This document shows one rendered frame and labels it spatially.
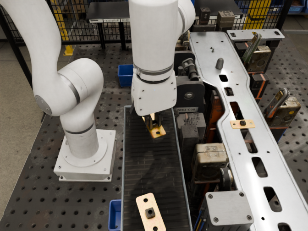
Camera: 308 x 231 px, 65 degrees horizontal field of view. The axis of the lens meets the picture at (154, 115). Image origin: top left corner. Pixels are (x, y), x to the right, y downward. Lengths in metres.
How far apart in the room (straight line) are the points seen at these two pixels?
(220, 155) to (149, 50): 0.39
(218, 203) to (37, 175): 0.83
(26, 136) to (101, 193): 1.40
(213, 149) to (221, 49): 0.67
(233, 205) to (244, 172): 0.21
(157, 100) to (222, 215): 0.29
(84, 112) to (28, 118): 1.66
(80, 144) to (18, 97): 1.85
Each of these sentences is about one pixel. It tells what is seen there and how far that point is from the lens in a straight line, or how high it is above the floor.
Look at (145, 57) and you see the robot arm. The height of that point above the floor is 1.40.
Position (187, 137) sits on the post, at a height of 1.10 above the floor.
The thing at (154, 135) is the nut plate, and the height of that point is 1.16.
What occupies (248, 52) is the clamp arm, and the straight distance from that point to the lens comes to 1.23.
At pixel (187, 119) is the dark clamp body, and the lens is 0.78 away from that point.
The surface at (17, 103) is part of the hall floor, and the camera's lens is 2.70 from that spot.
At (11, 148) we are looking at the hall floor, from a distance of 2.33.
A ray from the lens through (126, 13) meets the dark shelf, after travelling 1.52.
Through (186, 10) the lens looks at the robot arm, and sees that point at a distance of 0.50.
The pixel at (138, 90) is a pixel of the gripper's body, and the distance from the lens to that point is 0.51.
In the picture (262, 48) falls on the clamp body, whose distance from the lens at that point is 1.26.
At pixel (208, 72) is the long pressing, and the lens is 1.11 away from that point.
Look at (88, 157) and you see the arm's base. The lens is 1.06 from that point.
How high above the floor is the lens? 1.65
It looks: 47 degrees down
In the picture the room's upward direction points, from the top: straight up
